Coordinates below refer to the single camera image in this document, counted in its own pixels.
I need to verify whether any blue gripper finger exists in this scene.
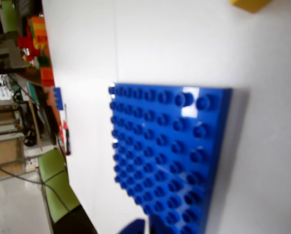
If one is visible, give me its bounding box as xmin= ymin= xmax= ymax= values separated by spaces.
xmin=116 ymin=218 xmax=146 ymax=234

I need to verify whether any yellow 2x2 toy block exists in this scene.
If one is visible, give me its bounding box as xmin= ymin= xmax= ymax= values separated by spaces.
xmin=229 ymin=0 xmax=273 ymax=14

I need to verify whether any small blue toy block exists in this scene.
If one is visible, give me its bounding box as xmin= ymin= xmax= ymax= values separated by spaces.
xmin=53 ymin=87 xmax=63 ymax=111

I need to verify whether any small orange toy block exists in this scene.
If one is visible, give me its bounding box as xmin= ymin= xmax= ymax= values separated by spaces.
xmin=39 ymin=66 xmax=55 ymax=87

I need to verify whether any small green toy block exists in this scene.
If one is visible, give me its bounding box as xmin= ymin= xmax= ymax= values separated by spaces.
xmin=36 ymin=56 xmax=50 ymax=68

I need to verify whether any blue 8x8 toy baseplate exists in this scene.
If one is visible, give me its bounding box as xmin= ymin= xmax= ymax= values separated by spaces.
xmin=108 ymin=82 xmax=233 ymax=234

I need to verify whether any green and black chair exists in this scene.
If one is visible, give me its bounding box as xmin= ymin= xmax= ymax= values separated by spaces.
xmin=37 ymin=148 xmax=98 ymax=234

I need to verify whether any black and red screwdriver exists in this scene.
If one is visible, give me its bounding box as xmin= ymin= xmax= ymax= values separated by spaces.
xmin=63 ymin=103 xmax=72 ymax=156

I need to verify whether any wooden stick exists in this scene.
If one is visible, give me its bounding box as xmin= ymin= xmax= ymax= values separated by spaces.
xmin=27 ymin=99 xmax=43 ymax=152

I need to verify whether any cardboard box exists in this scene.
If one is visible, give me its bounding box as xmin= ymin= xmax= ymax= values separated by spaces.
xmin=0 ymin=138 xmax=25 ymax=182

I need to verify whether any stack of colourful toy blocks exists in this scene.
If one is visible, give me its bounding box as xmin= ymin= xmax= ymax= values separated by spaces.
xmin=17 ymin=16 xmax=49 ymax=57

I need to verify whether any black floor cable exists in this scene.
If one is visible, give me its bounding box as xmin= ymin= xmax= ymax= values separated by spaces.
xmin=0 ymin=157 xmax=72 ymax=213

